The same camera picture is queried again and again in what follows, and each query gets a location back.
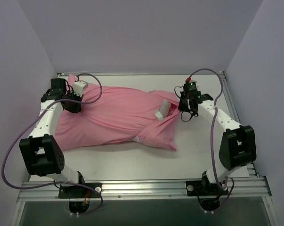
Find white pillow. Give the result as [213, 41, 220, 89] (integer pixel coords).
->
[167, 104, 180, 117]

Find aluminium rail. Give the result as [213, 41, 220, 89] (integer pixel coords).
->
[220, 74, 258, 178]
[17, 177, 272, 202]

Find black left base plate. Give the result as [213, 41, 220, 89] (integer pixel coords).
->
[58, 182, 102, 199]

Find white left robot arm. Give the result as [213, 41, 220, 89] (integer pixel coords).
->
[19, 78, 87, 197]

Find aluminium right side rail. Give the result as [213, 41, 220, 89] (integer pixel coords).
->
[220, 74, 258, 178]

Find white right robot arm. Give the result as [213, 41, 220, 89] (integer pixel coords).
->
[179, 91, 257, 194]

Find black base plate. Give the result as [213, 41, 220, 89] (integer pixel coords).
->
[58, 182, 102, 199]
[185, 180, 228, 196]

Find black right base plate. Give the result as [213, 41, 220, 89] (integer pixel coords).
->
[185, 180, 228, 196]

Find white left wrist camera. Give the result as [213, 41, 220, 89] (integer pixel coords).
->
[72, 81, 88, 97]

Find aluminium front rail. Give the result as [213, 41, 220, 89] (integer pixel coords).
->
[17, 177, 272, 202]

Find pink floral pillowcase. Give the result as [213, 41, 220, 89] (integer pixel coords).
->
[54, 83, 179, 151]

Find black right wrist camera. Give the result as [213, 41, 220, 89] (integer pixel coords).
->
[183, 78, 201, 95]

